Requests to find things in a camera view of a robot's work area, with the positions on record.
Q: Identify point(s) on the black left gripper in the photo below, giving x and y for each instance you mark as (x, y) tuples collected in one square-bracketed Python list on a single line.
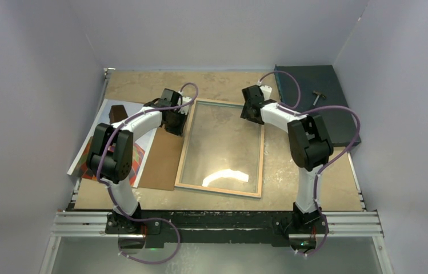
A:
[(178, 131)]

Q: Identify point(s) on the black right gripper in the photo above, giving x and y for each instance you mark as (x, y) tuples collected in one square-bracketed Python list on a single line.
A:
[(247, 115)]

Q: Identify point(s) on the brown backing board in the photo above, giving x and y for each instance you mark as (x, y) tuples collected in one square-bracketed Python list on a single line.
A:
[(159, 166)]

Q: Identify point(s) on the blue wooden picture frame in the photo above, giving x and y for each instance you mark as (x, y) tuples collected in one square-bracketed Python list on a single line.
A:
[(183, 159)]

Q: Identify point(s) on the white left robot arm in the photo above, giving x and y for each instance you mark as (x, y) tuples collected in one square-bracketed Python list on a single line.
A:
[(111, 152)]

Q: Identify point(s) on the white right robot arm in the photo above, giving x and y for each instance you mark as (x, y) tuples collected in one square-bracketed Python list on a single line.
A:
[(310, 147)]

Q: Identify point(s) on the dark grey flat box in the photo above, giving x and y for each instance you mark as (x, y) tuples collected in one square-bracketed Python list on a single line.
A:
[(322, 78)]

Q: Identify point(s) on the claw hammer with grey handle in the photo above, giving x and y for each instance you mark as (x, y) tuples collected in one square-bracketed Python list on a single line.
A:
[(318, 96)]

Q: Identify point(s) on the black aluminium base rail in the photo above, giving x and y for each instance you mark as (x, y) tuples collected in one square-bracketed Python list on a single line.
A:
[(277, 228)]

